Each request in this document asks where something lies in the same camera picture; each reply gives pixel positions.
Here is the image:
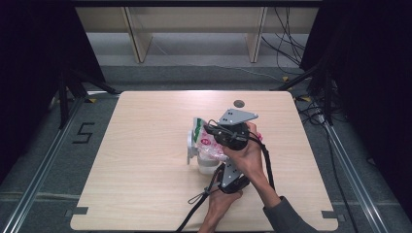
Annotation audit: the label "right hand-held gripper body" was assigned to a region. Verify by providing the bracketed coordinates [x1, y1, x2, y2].
[212, 109, 259, 151]

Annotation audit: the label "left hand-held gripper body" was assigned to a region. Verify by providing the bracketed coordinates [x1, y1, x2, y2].
[218, 157, 252, 195]

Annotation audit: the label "pink snack bag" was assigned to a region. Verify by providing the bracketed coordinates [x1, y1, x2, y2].
[192, 116, 264, 162]

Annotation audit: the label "person's right hand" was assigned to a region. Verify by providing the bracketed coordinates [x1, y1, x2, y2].
[222, 121, 265, 184]

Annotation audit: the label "person's left hand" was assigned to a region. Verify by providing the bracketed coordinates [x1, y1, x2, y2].
[204, 188, 244, 226]

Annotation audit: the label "black metal stand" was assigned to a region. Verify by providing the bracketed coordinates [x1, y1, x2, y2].
[271, 60, 335, 127]
[56, 66, 121, 130]

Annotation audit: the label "black curtain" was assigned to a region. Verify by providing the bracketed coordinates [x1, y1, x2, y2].
[299, 0, 412, 224]
[0, 0, 107, 183]

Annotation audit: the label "grey cord loop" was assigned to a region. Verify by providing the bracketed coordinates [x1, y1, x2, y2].
[188, 189, 214, 206]

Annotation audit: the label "right hand-held gripper black cable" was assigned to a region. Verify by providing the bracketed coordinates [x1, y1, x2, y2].
[247, 135, 277, 191]

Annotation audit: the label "hand-held gripper black cable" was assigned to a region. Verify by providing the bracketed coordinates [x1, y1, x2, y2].
[175, 163, 226, 233]
[247, 135, 277, 191]

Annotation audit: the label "left hand-held gripper black cable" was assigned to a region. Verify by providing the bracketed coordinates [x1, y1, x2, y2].
[175, 163, 226, 233]

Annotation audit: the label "tangled black floor cables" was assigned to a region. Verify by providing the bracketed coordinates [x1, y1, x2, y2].
[294, 92, 328, 127]

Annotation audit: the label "black hanging cable bundle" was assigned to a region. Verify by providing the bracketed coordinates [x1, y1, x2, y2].
[260, 7, 309, 76]

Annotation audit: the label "dark table bracket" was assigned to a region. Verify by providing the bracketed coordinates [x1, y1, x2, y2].
[64, 206, 89, 218]
[321, 210, 345, 223]

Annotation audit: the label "aluminium floor rail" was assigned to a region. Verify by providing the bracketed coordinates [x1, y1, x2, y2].
[0, 95, 87, 233]
[323, 120, 392, 233]

